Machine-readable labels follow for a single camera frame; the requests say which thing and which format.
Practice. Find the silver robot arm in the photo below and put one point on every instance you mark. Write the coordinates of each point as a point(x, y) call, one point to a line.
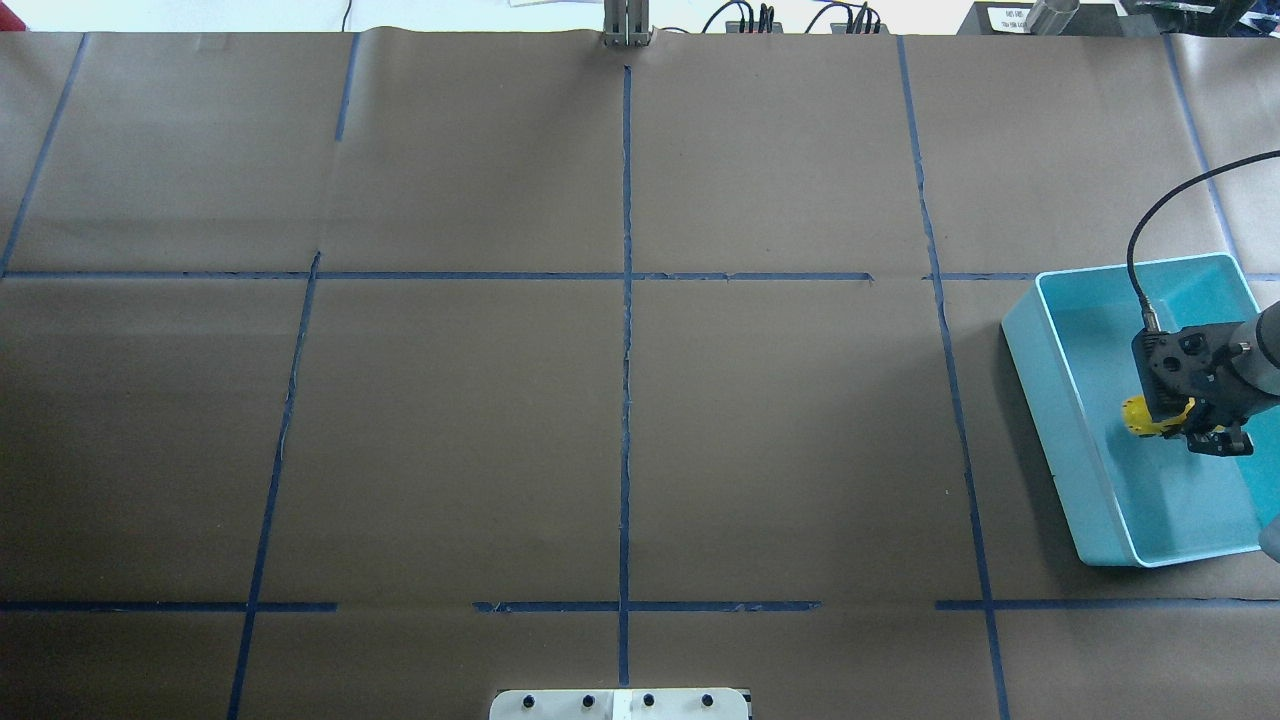
point(1258, 340)

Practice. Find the silver metal cylinder weight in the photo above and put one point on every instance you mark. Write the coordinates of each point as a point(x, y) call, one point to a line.
point(1050, 17)

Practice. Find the aluminium frame post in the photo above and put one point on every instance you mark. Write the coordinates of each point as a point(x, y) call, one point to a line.
point(626, 23)

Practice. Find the light blue plastic bin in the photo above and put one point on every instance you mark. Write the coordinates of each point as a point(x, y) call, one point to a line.
point(1129, 501)

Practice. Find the blue tape strip crosswise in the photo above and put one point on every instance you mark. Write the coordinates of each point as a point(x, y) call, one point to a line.
point(445, 276)

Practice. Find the white pedestal column base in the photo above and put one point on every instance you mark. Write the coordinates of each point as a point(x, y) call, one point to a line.
point(623, 703)

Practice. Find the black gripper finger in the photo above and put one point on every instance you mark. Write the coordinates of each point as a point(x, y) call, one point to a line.
point(1230, 441)

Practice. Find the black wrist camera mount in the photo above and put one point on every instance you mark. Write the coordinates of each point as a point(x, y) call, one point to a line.
point(1180, 370)

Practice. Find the yellow beetle toy car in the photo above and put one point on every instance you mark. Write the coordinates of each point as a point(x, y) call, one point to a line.
point(1138, 419)

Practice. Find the black power strip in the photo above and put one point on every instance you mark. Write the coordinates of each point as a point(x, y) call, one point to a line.
point(854, 18)

